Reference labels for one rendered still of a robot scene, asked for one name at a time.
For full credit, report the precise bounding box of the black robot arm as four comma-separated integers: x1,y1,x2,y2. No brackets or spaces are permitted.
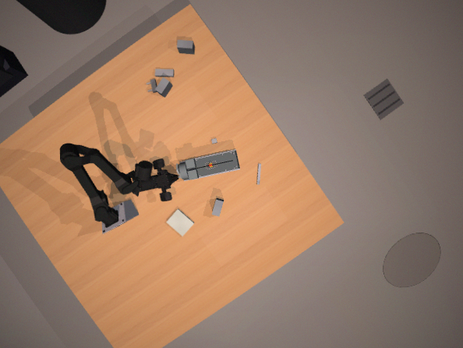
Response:
60,143,172,228

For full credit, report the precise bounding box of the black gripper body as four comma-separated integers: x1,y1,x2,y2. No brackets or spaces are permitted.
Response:
150,158,172,202

